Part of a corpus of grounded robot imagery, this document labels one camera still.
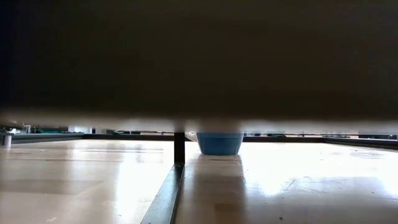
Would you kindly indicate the light wooden shelf board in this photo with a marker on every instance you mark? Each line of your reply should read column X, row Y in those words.
column 199, row 62

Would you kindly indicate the black shelf frame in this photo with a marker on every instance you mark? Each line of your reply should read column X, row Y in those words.
column 179, row 149

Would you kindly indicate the small grey post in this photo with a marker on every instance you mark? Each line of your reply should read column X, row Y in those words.
column 7, row 140

